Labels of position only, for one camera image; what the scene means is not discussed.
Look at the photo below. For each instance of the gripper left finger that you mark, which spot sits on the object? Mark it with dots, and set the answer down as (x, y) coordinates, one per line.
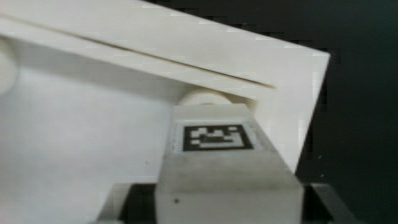
(108, 216)

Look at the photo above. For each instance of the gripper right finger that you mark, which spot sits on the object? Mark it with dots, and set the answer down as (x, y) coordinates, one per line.
(334, 205)

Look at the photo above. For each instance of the white square tabletop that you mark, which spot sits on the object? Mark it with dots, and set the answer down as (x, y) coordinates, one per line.
(103, 58)

